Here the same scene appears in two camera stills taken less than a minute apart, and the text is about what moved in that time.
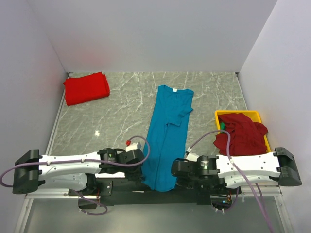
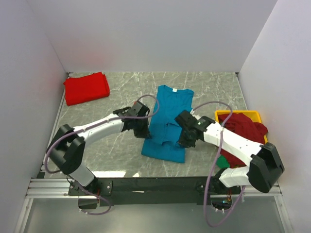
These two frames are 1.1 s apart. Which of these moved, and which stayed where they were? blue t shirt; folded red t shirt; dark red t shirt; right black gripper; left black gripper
Moved: right black gripper; blue t shirt; left black gripper
Stayed: folded red t shirt; dark red t shirt
